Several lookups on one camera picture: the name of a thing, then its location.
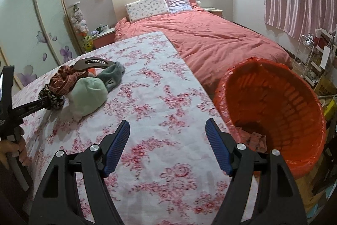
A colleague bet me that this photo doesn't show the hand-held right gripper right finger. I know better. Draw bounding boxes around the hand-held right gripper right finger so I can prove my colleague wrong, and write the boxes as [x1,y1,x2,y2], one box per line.
[205,118,308,225]

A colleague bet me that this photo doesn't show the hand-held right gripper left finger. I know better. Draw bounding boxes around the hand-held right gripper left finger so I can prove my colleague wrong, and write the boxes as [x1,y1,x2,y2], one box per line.
[29,120,131,225]

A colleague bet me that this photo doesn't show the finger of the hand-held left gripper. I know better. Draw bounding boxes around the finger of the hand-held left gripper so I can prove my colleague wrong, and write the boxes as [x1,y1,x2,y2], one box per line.
[11,98,53,119]

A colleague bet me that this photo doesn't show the black floral scrunchie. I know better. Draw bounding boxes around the black floral scrunchie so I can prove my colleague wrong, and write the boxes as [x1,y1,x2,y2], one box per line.
[38,83,65,110]

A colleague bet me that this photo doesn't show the pink wrappers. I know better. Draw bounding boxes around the pink wrappers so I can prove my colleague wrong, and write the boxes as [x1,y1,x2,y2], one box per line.
[235,126,267,153]

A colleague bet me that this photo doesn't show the brown striped scrunchie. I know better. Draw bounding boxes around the brown striped scrunchie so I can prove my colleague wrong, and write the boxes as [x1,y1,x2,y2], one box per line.
[50,65,91,96]

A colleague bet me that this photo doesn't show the mint green cloth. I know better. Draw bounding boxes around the mint green cloth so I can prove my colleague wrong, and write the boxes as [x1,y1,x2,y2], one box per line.
[69,77,109,117]

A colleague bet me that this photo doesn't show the grey sock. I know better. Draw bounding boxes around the grey sock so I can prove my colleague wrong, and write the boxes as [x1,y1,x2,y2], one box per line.
[96,62,125,92]

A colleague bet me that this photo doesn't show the brown hair claw clip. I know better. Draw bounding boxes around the brown hair claw clip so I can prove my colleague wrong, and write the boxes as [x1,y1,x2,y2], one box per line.
[73,57,118,75]

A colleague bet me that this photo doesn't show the orange plastic basket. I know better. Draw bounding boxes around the orange plastic basket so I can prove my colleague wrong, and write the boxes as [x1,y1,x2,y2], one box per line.
[213,57,327,180]

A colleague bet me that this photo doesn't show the person's left hand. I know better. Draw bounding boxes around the person's left hand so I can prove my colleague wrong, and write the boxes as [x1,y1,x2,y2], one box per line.
[0,133,28,170]

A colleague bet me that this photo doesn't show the pink floral tablecloth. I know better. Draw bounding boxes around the pink floral tablecloth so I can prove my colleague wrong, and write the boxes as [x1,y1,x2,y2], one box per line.
[12,31,261,225]

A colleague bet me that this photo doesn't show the wardrobe with purple flower doors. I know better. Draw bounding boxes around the wardrobe with purple flower doors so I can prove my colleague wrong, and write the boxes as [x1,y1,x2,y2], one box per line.
[0,0,85,91]

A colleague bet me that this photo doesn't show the hanging plush toy stack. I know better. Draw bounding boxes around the hanging plush toy stack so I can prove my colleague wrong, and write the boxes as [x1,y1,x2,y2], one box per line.
[67,2,94,53]

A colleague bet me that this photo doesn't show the pink nightstand with mugs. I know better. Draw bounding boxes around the pink nightstand with mugs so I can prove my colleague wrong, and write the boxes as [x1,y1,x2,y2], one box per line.
[91,27,116,49]

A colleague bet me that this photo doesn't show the salmon duvet bed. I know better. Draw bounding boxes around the salmon duvet bed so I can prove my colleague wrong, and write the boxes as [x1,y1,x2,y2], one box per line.
[114,2,293,88]

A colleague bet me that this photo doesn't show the cardboard box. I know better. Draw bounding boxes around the cardboard box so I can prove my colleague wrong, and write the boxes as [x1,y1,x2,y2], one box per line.
[314,77,337,99]

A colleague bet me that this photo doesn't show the white ladder shelf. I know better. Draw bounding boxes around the white ladder shelf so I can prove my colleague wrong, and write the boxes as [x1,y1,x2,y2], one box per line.
[305,28,337,87]

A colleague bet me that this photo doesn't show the white floral pillow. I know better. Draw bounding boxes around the white floral pillow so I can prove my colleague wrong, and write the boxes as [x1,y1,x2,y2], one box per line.
[125,0,171,23]

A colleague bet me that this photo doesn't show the pink striped pillow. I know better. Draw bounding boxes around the pink striped pillow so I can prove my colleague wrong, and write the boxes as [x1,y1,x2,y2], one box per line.
[164,0,193,14]

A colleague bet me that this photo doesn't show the white wire rack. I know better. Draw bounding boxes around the white wire rack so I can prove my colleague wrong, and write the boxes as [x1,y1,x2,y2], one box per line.
[292,34,315,70]

